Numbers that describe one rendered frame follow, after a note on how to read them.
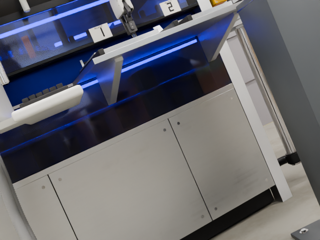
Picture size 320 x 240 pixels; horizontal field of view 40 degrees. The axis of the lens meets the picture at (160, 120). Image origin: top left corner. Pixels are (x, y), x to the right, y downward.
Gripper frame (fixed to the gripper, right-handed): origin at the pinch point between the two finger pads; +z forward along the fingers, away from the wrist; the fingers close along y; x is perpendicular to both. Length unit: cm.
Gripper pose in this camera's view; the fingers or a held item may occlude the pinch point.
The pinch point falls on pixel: (130, 27)
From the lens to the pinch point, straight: 172.8
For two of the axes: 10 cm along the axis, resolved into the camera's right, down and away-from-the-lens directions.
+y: -3.1, 1.0, 9.4
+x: -8.6, 4.0, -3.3
